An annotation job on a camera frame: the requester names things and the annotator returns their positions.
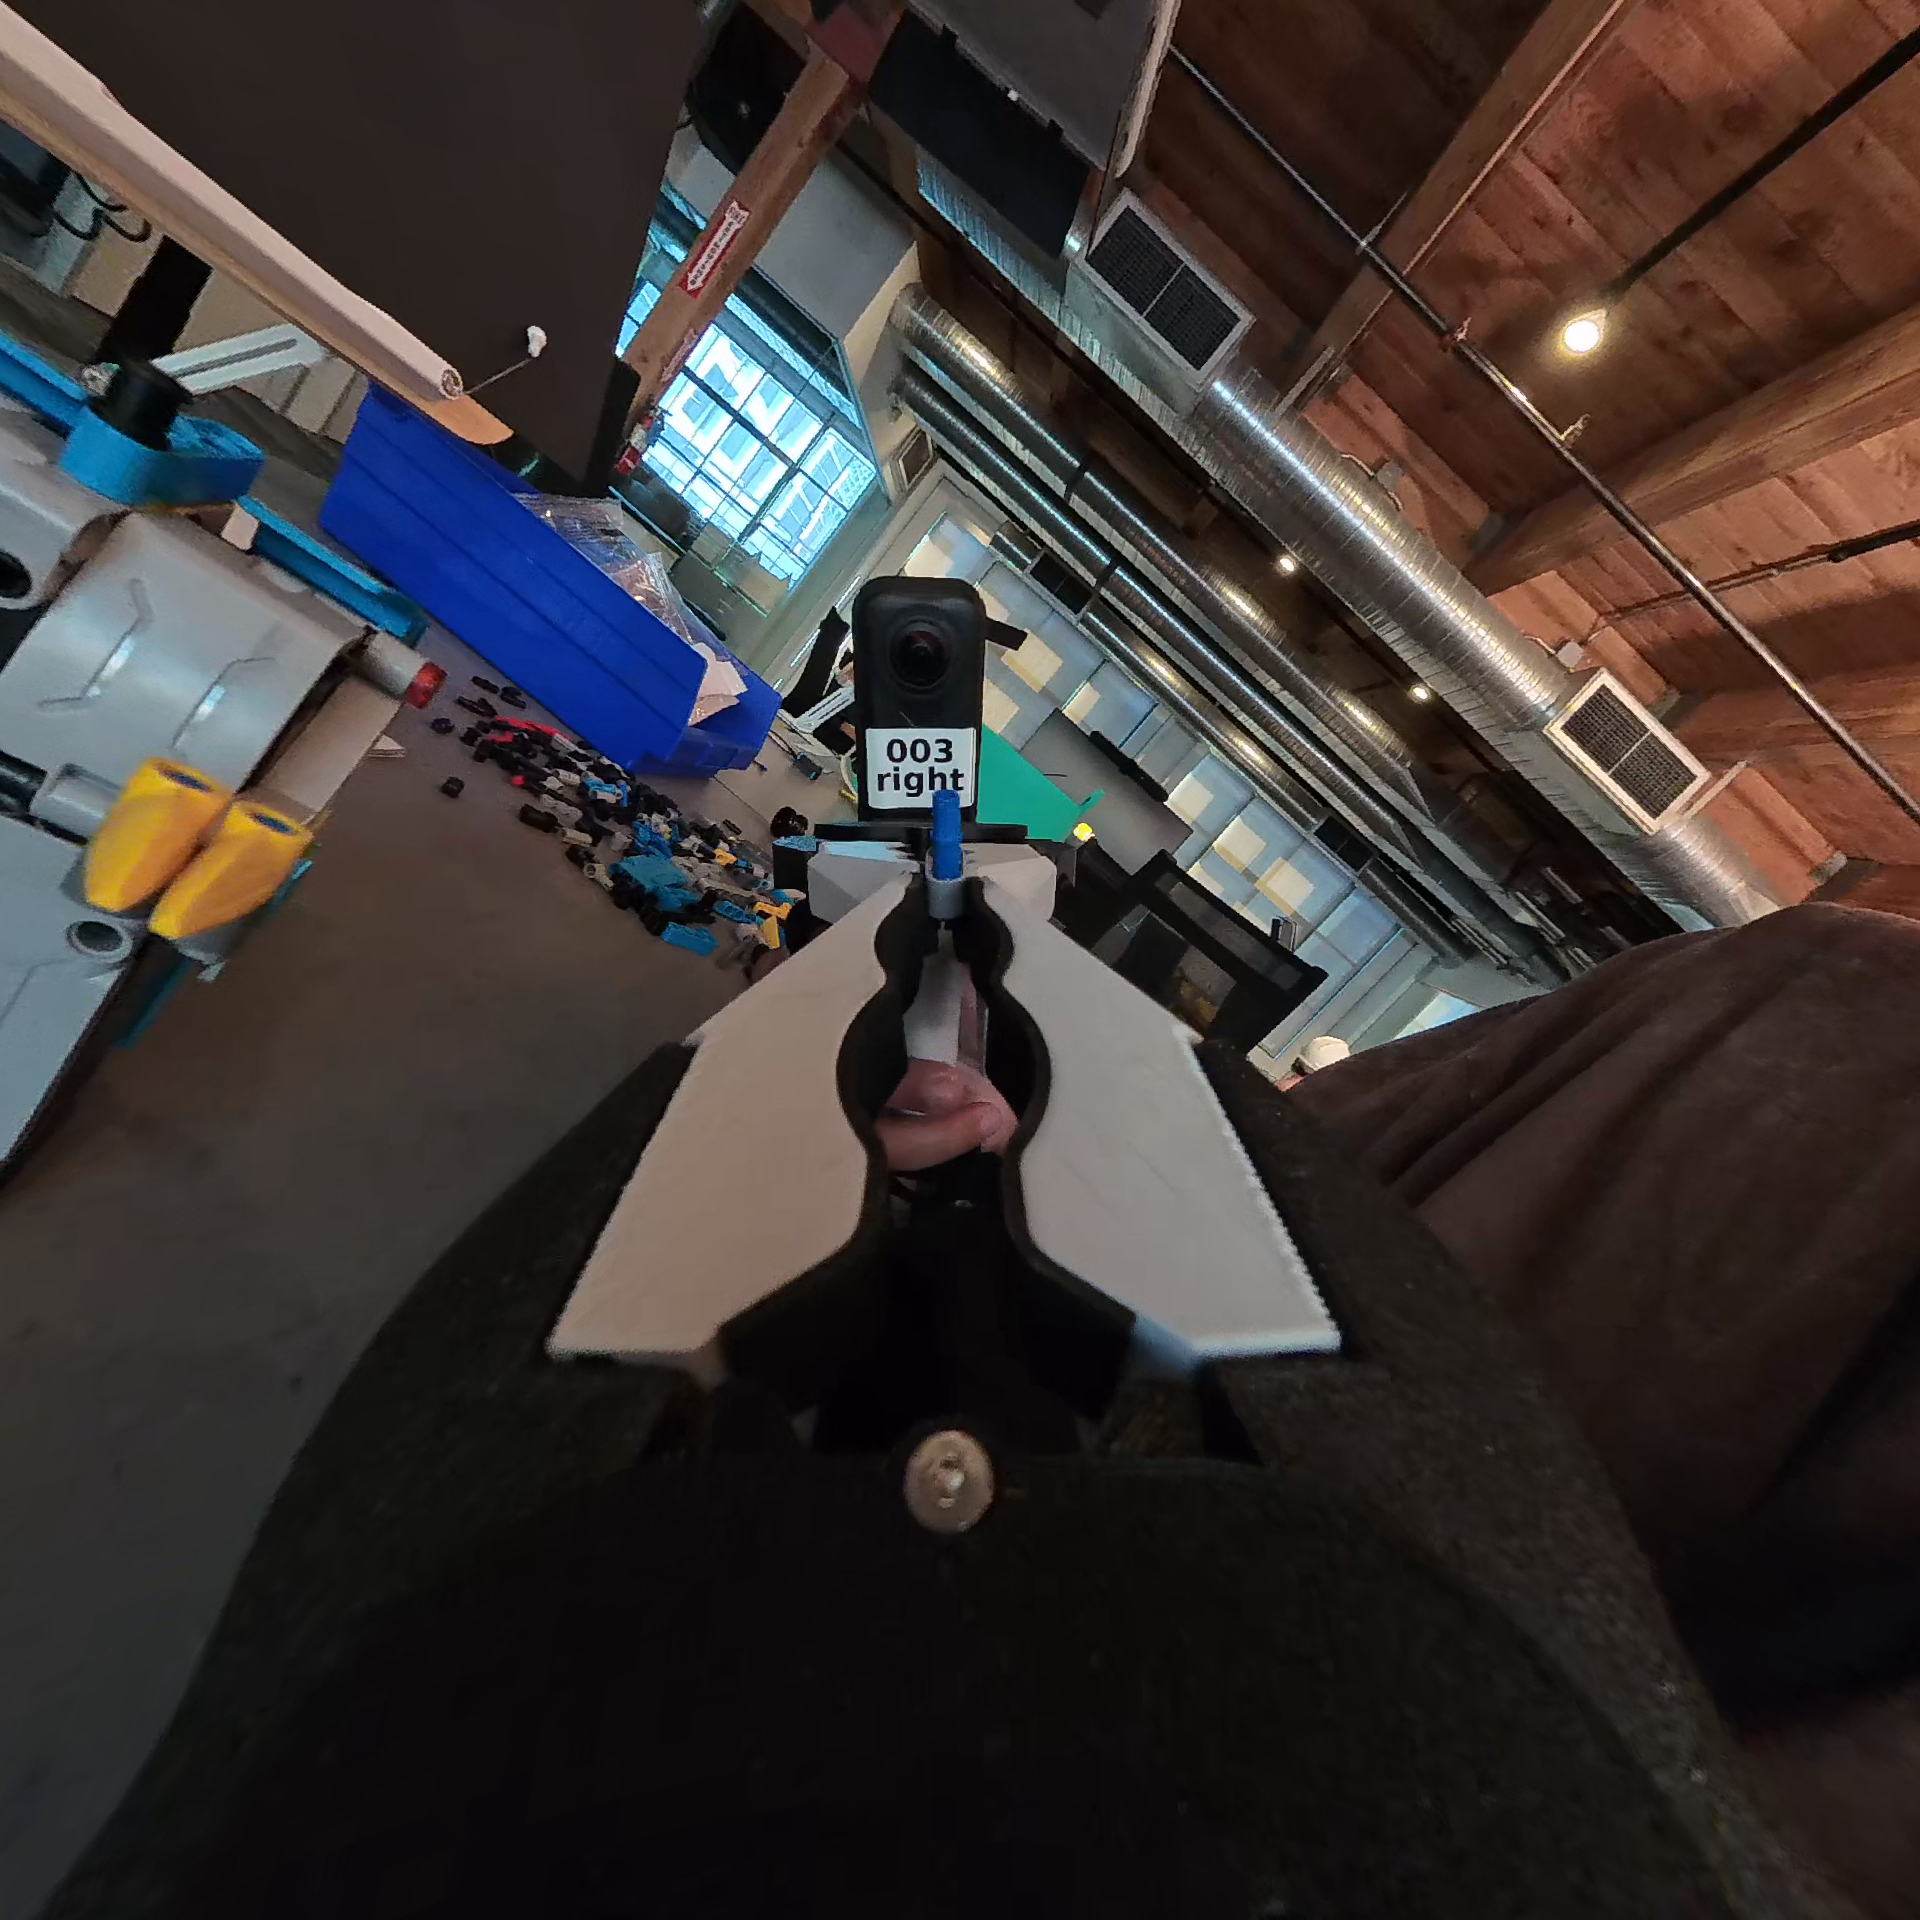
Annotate clear plastic bags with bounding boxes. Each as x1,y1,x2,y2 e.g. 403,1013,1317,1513
516,491,747,711

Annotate teal storage bin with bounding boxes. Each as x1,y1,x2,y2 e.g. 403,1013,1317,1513
976,730,1107,845

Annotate black ceiling pipe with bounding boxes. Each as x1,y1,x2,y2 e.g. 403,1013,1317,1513
1171,45,1920,829

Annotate person's right hand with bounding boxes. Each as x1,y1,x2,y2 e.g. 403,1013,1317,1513
877,1057,1017,1176

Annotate white tablet stand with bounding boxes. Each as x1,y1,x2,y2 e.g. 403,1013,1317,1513
0,0,514,449

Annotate person's brown shirt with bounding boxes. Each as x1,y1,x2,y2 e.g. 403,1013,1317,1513
1288,900,1920,1920

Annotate pile of toy brick parts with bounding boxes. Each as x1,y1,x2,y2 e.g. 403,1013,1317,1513
428,675,816,965

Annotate black office chair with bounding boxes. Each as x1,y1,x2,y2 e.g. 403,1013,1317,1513
1077,840,1332,1057

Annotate white vent grille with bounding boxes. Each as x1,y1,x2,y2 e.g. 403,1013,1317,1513
1077,191,1258,377
1544,669,1714,833

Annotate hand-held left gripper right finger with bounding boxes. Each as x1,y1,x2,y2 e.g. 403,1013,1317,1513
967,877,1345,1375

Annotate black screen panel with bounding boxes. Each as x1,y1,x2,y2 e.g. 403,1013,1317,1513
29,0,711,501

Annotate blue storage bin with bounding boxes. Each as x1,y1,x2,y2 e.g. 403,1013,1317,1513
321,387,784,777

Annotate toy brick robot model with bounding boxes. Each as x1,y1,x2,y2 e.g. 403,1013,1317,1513
0,337,456,1162

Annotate large grid window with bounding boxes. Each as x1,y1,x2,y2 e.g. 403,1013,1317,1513
623,287,883,584

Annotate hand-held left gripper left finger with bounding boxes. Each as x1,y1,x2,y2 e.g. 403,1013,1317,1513
549,873,932,1365

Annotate silver air duct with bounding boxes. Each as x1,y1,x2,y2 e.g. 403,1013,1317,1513
891,287,1791,935

